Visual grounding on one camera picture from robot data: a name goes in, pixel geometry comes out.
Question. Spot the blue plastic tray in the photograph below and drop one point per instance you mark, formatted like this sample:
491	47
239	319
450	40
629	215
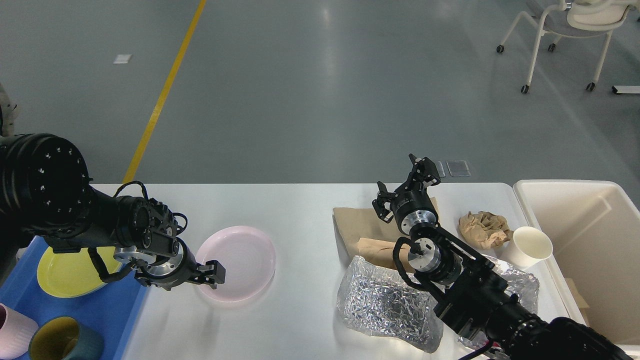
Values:
111	311

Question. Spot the beige plastic bin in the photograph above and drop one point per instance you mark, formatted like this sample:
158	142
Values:
595	230

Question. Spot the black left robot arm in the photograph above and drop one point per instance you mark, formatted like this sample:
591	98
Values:
45	191

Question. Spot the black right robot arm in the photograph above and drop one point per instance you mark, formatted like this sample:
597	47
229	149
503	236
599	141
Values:
470	297

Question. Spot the pink plate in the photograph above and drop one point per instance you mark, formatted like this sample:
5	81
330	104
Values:
249	258

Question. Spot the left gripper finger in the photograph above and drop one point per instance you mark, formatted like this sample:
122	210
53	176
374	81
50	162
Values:
212	274
142	277

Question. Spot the crumpled silver foil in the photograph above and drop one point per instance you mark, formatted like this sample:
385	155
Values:
376	301

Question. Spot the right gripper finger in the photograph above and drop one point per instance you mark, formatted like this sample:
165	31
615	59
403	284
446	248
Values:
379	203
423	174

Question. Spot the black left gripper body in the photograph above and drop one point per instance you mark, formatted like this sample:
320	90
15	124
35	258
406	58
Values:
164	272

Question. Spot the crumpled brown paper ball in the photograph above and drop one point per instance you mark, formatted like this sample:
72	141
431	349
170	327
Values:
484	230

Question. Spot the white paper cup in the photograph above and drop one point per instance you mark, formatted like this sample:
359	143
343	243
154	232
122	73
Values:
528	247

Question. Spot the dark teal mug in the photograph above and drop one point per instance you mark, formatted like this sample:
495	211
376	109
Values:
65	338

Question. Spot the yellow plate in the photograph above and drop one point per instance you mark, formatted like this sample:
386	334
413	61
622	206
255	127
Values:
68	275

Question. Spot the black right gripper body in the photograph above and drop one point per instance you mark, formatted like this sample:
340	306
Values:
411	208

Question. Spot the pink mug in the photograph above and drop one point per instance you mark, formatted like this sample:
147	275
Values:
16	333

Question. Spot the brown paper bag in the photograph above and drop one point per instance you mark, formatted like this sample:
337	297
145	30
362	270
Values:
365	235

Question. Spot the white rolling chair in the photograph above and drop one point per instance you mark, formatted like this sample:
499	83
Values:
579	19

